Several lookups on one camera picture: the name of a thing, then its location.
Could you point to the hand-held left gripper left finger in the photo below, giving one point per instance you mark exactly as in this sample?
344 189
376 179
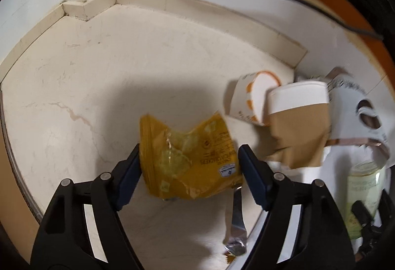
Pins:
129 177

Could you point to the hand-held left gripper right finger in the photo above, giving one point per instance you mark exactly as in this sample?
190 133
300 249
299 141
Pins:
253 174

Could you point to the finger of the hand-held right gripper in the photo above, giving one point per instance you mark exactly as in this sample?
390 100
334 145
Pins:
361 211

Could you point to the pale green packet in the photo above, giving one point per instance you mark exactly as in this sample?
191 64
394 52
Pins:
364 190

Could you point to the yellow snack bag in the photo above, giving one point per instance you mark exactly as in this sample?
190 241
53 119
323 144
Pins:
191 159

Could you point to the silver foil wrapper strip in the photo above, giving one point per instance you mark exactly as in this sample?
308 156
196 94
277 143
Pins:
237 214

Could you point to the paper cup with brown sleeve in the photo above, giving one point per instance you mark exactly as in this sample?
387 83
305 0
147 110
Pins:
296 122

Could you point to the white orange paper cup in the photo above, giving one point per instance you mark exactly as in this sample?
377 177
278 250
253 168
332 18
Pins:
240 94

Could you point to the white paper bag with holes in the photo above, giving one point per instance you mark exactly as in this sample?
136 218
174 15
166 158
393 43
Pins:
342 103

